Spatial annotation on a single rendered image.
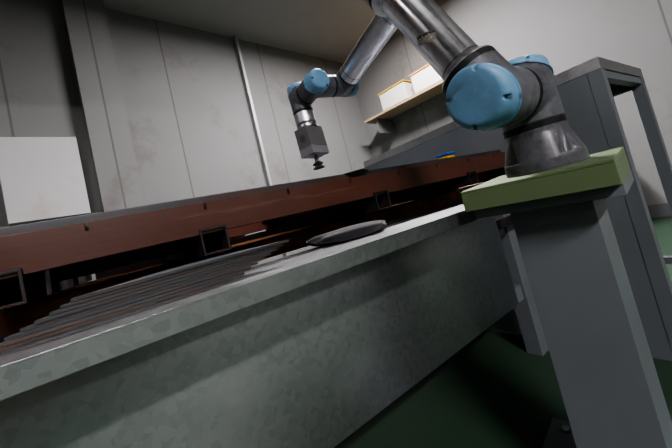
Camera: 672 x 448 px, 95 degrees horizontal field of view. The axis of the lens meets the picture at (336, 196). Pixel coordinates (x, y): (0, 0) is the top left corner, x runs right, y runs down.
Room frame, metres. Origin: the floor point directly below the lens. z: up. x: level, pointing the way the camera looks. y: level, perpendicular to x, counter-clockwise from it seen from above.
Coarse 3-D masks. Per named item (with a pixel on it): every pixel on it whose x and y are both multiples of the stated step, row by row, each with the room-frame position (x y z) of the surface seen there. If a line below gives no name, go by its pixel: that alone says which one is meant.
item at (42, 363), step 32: (416, 224) 0.66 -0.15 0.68; (448, 224) 0.67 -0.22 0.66; (288, 256) 0.66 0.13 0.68; (320, 256) 0.52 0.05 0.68; (352, 256) 0.52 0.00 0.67; (224, 288) 0.42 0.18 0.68; (256, 288) 0.43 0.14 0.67; (288, 288) 0.45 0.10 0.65; (128, 320) 0.36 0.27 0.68; (160, 320) 0.36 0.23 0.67; (192, 320) 0.38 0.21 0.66; (32, 352) 0.31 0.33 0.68; (64, 352) 0.31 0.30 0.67; (96, 352) 0.33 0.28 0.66; (0, 384) 0.29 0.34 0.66; (32, 384) 0.30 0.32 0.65
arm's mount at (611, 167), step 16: (592, 160) 0.54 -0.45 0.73; (608, 160) 0.48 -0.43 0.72; (624, 160) 0.60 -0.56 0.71; (528, 176) 0.58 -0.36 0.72; (544, 176) 0.55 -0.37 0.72; (560, 176) 0.53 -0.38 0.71; (576, 176) 0.51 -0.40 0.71; (592, 176) 0.50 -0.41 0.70; (608, 176) 0.49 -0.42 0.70; (624, 176) 0.53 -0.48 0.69; (464, 192) 0.65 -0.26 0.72; (480, 192) 0.63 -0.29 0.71; (496, 192) 0.61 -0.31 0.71; (512, 192) 0.59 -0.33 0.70; (528, 192) 0.57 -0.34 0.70; (544, 192) 0.55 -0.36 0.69; (560, 192) 0.53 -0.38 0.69; (576, 192) 0.52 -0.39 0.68; (480, 208) 0.63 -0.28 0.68
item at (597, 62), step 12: (588, 60) 1.05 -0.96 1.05; (600, 60) 1.04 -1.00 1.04; (564, 72) 1.11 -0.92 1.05; (576, 72) 1.08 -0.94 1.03; (588, 72) 1.06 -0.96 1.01; (624, 72) 1.20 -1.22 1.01; (636, 72) 1.31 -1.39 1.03; (612, 84) 1.46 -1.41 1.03; (432, 132) 1.61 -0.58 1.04; (444, 132) 1.55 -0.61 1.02; (408, 144) 1.76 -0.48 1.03; (384, 156) 1.93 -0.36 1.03
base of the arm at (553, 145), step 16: (528, 128) 0.62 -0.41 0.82; (544, 128) 0.61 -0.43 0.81; (560, 128) 0.60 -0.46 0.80; (512, 144) 0.66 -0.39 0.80; (528, 144) 0.62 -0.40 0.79; (544, 144) 0.60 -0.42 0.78; (560, 144) 0.60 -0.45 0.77; (576, 144) 0.60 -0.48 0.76; (512, 160) 0.66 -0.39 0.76; (528, 160) 0.62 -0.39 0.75; (544, 160) 0.60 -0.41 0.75; (560, 160) 0.59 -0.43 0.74; (576, 160) 0.59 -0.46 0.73; (512, 176) 0.66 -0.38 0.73
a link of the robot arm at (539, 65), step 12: (516, 60) 0.60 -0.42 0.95; (528, 60) 0.60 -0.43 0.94; (540, 60) 0.60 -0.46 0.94; (540, 72) 0.59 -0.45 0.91; (552, 72) 0.62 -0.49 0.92; (540, 84) 0.57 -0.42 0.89; (552, 84) 0.60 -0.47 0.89; (540, 96) 0.57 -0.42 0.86; (552, 96) 0.60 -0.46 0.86; (540, 108) 0.60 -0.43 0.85; (552, 108) 0.60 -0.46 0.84; (528, 120) 0.61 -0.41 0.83
